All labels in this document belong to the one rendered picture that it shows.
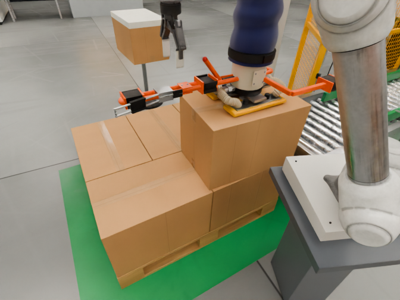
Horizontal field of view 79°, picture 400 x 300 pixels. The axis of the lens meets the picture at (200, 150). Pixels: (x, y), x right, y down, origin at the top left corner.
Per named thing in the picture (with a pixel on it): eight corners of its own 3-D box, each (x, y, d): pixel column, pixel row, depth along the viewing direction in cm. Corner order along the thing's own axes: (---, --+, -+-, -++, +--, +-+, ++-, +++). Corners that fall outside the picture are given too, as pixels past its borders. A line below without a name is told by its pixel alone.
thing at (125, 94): (140, 97, 107) (138, 87, 104) (146, 105, 102) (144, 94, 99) (121, 102, 104) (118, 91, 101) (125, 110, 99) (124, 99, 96)
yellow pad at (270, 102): (273, 94, 137) (275, 86, 133) (286, 102, 130) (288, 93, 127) (222, 108, 123) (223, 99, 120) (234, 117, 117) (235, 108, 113)
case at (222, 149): (254, 128, 183) (265, 77, 157) (291, 160, 155) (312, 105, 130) (180, 149, 161) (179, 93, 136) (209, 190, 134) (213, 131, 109)
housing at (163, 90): (168, 93, 112) (167, 84, 109) (174, 100, 107) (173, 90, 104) (153, 96, 109) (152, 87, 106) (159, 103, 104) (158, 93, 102)
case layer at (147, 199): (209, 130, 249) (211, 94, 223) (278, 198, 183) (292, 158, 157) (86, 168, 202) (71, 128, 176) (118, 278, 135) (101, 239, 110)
